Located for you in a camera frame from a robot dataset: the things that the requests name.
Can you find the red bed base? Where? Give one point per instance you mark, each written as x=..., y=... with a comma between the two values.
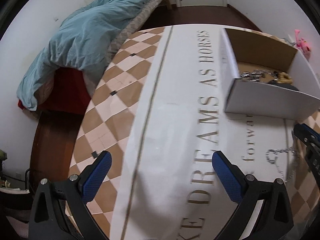
x=70, y=87

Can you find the white cardboard box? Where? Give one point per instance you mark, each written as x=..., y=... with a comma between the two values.
x=262, y=100

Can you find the pink plush toy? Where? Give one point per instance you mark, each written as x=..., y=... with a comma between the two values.
x=303, y=42

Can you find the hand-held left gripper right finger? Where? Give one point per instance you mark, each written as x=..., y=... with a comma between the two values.
x=226, y=176

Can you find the checkered printed tablecloth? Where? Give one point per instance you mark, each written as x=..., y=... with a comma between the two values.
x=175, y=120

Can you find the stack of papers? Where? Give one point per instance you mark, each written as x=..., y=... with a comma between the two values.
x=13, y=190

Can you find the wooden bed leg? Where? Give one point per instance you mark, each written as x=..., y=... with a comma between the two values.
x=168, y=2

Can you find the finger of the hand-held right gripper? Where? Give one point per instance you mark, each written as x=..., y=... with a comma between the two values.
x=308, y=135
x=315, y=160

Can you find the black wristband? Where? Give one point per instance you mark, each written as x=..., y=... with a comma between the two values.
x=287, y=86

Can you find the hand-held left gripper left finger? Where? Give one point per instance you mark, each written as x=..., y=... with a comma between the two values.
x=97, y=176

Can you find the light blue duvet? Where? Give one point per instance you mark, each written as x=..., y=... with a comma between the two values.
x=87, y=35

